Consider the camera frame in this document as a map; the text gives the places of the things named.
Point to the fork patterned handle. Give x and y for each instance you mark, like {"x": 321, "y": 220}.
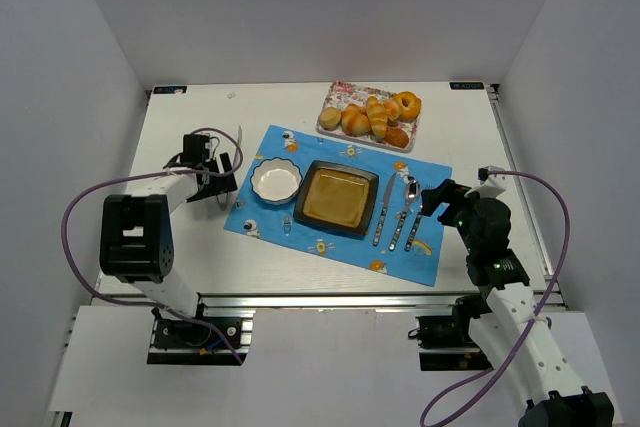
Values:
{"x": 414, "y": 228}

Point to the black square plate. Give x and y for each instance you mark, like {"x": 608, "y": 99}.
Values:
{"x": 337, "y": 197}

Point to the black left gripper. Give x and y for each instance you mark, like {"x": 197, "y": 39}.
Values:
{"x": 220, "y": 183}

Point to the glazed bagel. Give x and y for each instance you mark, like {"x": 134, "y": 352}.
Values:
{"x": 410, "y": 106}

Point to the small orange bun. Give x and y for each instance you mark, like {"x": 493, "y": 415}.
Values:
{"x": 392, "y": 110}

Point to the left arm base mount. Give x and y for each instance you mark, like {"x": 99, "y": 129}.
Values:
{"x": 224, "y": 341}

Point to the right blue corner label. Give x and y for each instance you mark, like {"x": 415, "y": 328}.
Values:
{"x": 466, "y": 85}

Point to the long striped croissant bread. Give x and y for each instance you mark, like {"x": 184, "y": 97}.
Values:
{"x": 377, "y": 117}

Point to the blue cartoon placemat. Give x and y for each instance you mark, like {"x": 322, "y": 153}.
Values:
{"x": 275, "y": 224}

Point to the round pale bun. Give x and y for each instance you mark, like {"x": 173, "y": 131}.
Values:
{"x": 330, "y": 118}

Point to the spoon patterned handle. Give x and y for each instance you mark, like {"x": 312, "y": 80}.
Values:
{"x": 411, "y": 193}

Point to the orange striped bread roll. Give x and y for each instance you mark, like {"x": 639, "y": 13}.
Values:
{"x": 354, "y": 121}

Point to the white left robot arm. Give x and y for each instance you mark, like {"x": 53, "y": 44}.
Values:
{"x": 136, "y": 245}

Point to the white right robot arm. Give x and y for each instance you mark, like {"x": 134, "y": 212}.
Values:
{"x": 504, "y": 319}

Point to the blue corner label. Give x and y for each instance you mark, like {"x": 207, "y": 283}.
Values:
{"x": 466, "y": 85}
{"x": 169, "y": 90}

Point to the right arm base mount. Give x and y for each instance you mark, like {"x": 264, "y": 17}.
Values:
{"x": 444, "y": 341}

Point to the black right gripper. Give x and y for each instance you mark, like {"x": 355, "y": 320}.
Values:
{"x": 435, "y": 199}

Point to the table knife patterned handle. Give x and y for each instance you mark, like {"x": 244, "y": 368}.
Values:
{"x": 384, "y": 210}

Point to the left blue corner label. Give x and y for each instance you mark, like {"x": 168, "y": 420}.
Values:
{"x": 169, "y": 90}

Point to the dark brown bread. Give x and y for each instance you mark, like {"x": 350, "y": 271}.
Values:
{"x": 396, "y": 137}

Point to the white scalloped bowl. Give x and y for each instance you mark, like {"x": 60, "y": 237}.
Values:
{"x": 276, "y": 181}

